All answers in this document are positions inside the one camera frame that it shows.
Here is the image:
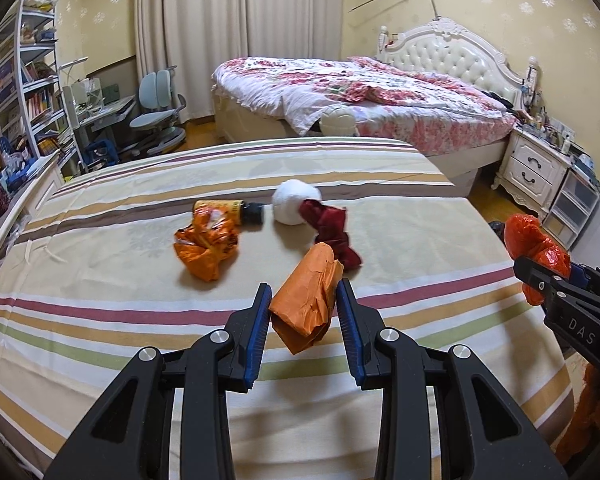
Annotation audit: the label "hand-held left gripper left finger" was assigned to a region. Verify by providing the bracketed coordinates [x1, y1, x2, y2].
[42, 282, 273, 480]

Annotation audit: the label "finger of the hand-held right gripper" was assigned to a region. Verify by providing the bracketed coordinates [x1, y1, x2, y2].
[512, 256, 600, 322]
[572, 265, 600, 306]

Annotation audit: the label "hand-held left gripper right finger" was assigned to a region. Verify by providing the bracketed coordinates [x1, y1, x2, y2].
[336, 277, 568, 480]

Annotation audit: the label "red plastic bag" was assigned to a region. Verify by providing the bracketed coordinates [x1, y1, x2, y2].
[502, 213, 573, 307]

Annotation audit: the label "orange paper packet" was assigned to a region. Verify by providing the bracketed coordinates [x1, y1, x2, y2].
[269, 241, 344, 356]

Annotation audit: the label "orange cloth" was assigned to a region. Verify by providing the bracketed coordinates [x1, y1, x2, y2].
[557, 360, 600, 466]

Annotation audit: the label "plastic drawer unit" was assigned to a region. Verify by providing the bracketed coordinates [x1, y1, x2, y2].
[542, 167, 600, 251]

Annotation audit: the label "crumpled orange wrapper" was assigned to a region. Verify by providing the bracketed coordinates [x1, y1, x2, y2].
[173, 210, 242, 282]

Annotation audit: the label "dark red crumpled bag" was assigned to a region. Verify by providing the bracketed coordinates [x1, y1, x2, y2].
[300, 199, 363, 268]

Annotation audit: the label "white nightstand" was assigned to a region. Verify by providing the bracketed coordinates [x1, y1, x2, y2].
[491, 127, 573, 218]

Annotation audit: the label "orange bottle with black cap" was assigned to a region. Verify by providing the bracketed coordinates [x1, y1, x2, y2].
[192, 199, 266, 228]

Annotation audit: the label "striped bed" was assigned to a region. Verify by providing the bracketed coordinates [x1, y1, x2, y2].
[0, 137, 581, 480]

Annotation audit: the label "white tissue ball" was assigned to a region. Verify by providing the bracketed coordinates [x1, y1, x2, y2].
[271, 179, 324, 226]

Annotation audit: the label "clutter of small bottles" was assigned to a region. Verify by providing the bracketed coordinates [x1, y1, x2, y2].
[517, 77, 598, 171]

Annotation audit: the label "blue plastic crate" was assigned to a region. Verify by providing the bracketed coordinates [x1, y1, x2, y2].
[82, 141, 118, 166]

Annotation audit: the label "floral quilt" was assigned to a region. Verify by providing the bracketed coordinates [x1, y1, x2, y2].
[211, 55, 518, 158]

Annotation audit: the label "white upholstered bed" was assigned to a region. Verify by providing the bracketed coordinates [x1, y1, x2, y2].
[212, 17, 538, 196]

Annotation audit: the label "pale blue desk chair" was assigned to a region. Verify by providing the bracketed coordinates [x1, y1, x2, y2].
[129, 71, 188, 156]

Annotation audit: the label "white low cabinet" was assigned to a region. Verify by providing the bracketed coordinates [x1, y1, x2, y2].
[22, 152, 65, 198]

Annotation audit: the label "grey study desk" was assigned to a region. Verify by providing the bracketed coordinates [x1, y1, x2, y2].
[72, 95, 136, 161]

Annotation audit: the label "blue storage basket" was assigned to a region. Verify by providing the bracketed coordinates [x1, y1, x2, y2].
[0, 137, 36, 196]

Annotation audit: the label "cream curtains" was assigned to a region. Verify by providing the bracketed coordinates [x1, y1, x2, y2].
[135, 0, 343, 126]

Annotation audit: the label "assorted books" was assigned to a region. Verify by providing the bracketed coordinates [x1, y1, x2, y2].
[0, 60, 73, 161]

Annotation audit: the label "grey desk lamp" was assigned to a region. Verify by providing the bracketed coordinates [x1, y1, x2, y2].
[60, 56, 88, 77]

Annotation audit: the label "white bookshelf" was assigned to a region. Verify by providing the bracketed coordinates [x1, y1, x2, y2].
[0, 0, 81, 176]

